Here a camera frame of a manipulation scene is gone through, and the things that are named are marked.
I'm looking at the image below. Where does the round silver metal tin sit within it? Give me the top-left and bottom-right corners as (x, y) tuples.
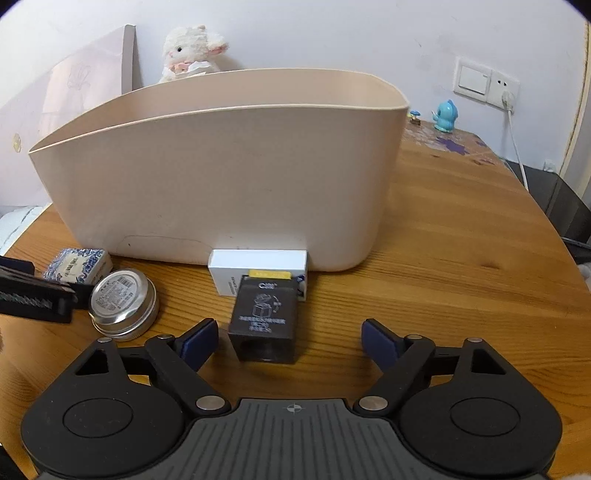
(89, 269), (159, 342)

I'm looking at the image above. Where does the white rectangular box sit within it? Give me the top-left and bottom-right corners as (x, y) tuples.
(207, 249), (308, 301)

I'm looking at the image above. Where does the blue white porcelain-pattern box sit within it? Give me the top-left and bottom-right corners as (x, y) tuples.
(42, 248), (113, 285)

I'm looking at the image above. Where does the white pillow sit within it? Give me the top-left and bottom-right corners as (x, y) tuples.
(0, 203), (51, 255)

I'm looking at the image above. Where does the small black box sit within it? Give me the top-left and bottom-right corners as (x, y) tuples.
(228, 276), (298, 364)

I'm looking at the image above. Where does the beige plastic storage bin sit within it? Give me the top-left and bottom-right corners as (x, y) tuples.
(29, 68), (409, 271)

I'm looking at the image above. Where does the pink purple bed headboard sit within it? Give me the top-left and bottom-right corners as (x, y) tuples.
(1, 24), (135, 208)

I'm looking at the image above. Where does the purple floral table mat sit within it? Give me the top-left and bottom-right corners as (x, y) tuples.
(404, 119), (503, 165)

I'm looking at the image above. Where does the white plush lamb toy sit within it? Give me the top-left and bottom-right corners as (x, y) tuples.
(159, 25), (228, 83)

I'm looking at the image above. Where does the blue cartoon figurine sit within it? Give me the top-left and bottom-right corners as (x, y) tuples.
(432, 100), (459, 133)

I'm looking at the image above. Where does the white power cable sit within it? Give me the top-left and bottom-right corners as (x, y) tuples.
(500, 91), (531, 191)

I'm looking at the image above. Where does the white wall socket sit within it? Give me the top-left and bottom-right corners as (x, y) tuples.
(486, 70), (520, 112)

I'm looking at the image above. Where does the white wall switch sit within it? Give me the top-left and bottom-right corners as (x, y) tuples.
(453, 57), (492, 103)

